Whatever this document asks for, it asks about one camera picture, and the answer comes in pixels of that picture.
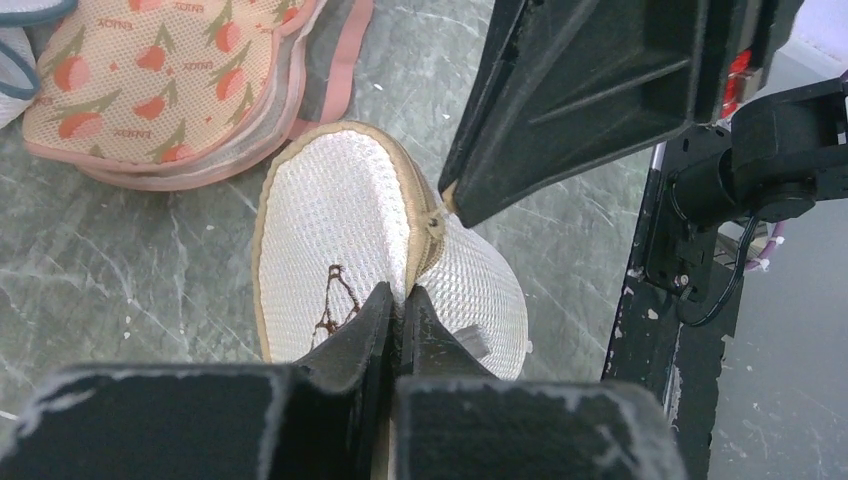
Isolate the pink floral laundry bag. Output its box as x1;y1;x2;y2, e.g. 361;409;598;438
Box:
21;0;376;193

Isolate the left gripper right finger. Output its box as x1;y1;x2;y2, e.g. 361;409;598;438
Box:
390;286;687;479

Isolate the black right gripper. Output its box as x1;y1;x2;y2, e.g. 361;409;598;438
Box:
438;0;802;227

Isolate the white mesh laundry bag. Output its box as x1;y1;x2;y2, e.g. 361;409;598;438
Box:
252;121;531;380

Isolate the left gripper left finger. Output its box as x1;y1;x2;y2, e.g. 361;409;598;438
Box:
1;283;393;479

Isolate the white blue-trimmed mesh bag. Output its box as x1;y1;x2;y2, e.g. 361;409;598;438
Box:
1;0;78;128

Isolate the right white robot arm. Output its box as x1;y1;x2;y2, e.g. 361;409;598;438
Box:
438;1;847;327

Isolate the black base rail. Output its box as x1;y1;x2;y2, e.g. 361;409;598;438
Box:
602;126;741;479

